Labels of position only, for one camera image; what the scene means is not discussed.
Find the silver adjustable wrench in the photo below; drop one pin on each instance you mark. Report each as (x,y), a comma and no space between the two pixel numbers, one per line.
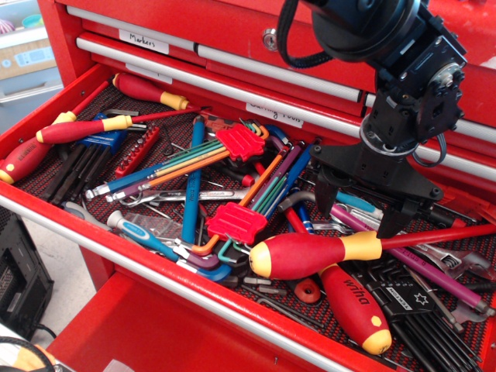
(455,263)

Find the black red small screwdriver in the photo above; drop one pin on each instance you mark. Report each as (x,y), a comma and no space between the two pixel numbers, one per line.
(245,180)

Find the magenta long hex key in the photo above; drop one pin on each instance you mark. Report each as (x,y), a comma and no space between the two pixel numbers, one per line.
(420,266)

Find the open red drawer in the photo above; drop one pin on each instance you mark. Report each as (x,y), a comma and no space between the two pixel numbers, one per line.
(153,315)

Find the upper colourful hex key set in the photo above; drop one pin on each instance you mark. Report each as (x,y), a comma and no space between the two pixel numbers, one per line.
(241,142)

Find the red bit holder with bits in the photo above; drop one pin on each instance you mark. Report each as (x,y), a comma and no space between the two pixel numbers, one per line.
(137,154)

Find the teal handle small screwdriver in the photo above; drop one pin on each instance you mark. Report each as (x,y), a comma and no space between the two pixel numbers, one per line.
(359,203)

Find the red round cap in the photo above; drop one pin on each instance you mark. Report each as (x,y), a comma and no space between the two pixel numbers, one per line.
(307,291)

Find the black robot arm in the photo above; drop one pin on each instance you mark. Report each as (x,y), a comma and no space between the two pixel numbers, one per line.
(419,69)

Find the blue Wera hex key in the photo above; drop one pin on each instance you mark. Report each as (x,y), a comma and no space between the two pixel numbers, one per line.
(193,187)

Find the chest key lock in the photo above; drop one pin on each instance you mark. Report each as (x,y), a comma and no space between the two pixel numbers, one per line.
(269,39)

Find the white Markers label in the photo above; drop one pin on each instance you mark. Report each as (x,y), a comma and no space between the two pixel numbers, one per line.
(143,41)

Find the lower colourful hex key set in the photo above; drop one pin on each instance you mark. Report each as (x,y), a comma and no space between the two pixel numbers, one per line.
(233,229)

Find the red yellow Wiha screwdriver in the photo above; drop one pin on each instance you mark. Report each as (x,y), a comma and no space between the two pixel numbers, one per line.
(356,311)

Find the red plastic tool holder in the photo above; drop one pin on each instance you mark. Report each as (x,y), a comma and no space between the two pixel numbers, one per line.
(468,204)

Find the black Torx key set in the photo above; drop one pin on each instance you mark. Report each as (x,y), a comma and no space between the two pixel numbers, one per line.
(413,316)

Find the red yellow screwdriver top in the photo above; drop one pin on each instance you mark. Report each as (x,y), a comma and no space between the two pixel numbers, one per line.
(142,89)

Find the red yellow screwdriver far left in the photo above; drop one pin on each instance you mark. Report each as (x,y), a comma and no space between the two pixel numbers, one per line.
(26,157)

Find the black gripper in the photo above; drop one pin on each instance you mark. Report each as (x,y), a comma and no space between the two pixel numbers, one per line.
(393,178)

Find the silver combination wrench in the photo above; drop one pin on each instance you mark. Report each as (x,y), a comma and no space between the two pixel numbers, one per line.
(172,196)

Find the black device on floor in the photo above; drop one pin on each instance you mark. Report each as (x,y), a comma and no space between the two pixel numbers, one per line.
(26,286)

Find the colourful hex key set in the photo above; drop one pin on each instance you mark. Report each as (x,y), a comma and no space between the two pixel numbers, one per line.
(241,142)
(233,229)

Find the blue holder black hex keys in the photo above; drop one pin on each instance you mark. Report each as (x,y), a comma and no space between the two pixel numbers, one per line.
(83,166)

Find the white cutting tools label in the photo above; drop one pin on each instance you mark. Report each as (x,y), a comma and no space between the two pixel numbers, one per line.
(276,116)

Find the red tool chest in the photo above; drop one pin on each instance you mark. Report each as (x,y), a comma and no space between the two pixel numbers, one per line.
(217,57)

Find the large red yellow screwdriver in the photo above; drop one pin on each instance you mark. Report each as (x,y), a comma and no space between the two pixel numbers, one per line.
(296,255)

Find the blue white precision screwdriver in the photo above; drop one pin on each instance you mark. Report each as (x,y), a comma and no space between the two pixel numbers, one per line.
(140,235)

